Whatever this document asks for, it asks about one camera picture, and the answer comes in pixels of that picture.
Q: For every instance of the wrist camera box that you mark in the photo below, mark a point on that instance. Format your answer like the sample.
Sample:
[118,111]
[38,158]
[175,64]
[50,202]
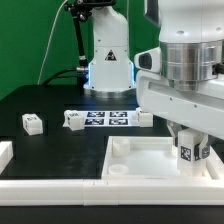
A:
[149,60]

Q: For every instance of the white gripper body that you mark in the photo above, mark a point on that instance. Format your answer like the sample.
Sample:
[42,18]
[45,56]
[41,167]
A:
[202,110]

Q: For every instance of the fiducial marker sheet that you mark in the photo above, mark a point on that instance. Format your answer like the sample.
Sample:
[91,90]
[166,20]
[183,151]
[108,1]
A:
[109,118]

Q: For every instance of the black camera stand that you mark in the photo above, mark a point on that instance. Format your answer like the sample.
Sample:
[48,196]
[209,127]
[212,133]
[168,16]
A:
[80,11]

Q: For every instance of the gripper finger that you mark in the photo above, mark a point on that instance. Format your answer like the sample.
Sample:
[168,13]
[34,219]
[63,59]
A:
[204,147]
[174,128]

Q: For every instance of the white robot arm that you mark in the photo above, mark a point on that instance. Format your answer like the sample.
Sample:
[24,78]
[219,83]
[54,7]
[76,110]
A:
[182,80]

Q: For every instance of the white square tabletop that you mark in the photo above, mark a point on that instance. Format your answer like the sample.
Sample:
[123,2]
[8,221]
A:
[152,158]

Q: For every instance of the white U-shaped fence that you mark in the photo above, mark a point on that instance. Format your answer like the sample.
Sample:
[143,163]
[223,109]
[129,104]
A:
[111,192]

